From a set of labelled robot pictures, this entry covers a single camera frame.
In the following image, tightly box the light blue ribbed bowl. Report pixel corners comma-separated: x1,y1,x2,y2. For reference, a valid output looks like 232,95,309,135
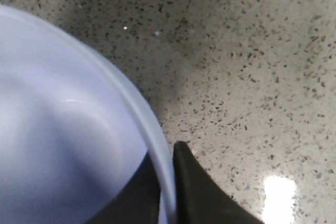
1,5,177,223

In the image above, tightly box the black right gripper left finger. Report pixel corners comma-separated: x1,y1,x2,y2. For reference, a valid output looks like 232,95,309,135
87,154,161,224

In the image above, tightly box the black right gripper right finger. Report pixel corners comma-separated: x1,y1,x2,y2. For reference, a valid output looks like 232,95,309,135
173,141,262,224

